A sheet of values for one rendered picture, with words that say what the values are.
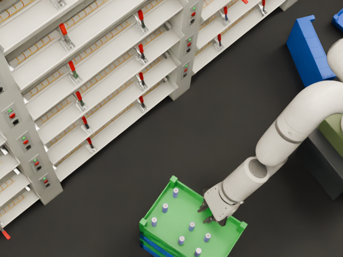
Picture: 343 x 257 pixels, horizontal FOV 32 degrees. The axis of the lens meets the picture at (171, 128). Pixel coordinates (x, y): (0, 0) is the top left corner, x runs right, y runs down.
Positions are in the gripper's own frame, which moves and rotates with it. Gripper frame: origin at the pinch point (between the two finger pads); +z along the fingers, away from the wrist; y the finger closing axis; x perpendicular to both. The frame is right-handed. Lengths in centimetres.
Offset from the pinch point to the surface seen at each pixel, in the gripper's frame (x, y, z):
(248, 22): -72, 74, 4
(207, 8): -28, 66, -20
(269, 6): -83, 78, -1
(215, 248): -5.8, -9.4, 12.6
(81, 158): 10, 47, 43
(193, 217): -4.1, 3.4, 13.4
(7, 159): 49, 42, 16
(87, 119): 13, 52, 20
